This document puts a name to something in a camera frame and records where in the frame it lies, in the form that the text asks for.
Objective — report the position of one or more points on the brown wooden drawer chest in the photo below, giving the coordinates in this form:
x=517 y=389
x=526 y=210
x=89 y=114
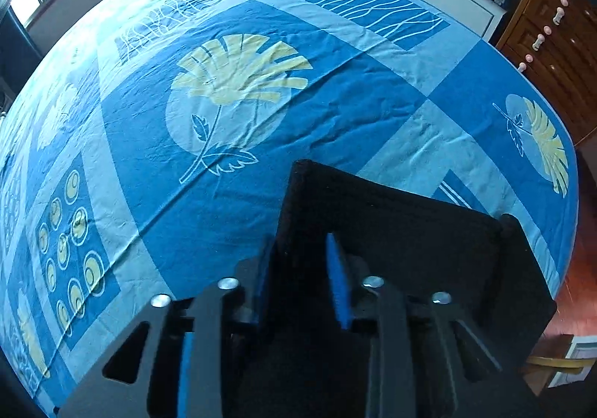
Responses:
x=553 y=43

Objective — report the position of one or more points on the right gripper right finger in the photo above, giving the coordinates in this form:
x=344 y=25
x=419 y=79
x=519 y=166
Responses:
x=340 y=282

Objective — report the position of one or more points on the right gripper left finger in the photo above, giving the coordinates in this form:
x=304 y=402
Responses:
x=184 y=375

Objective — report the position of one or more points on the blue patterned bed sheet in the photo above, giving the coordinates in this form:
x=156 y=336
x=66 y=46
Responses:
x=149 y=152

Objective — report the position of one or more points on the black pants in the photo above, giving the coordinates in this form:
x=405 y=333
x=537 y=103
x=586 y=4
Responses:
x=447 y=303

